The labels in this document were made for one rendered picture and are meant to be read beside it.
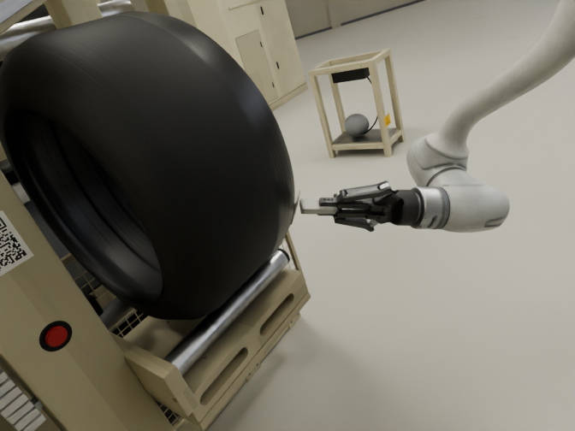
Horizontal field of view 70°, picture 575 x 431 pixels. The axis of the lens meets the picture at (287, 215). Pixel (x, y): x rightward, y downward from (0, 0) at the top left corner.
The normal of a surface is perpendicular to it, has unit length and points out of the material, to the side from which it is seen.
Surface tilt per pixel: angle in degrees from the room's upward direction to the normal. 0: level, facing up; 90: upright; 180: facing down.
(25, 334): 90
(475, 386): 0
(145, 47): 38
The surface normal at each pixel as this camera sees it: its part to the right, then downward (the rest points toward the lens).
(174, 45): 0.31, -0.58
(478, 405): -0.28, -0.84
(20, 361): 0.78, 0.08
